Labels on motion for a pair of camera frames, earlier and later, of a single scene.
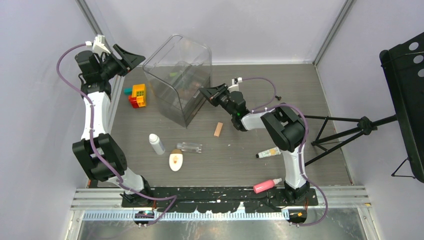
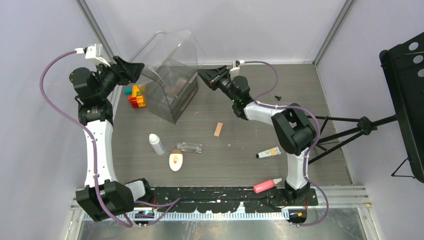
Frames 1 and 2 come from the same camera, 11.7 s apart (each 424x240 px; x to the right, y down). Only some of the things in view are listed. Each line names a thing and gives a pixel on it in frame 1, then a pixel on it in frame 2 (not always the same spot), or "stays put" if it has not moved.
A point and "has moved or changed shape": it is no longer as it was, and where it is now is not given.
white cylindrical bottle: [157, 144] stays put
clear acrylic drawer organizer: [177, 71] has moved or changed shape
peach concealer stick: [218, 129] stays put
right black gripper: [214, 93] → [212, 77]
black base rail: [217, 199] stays put
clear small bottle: [190, 147] stays put
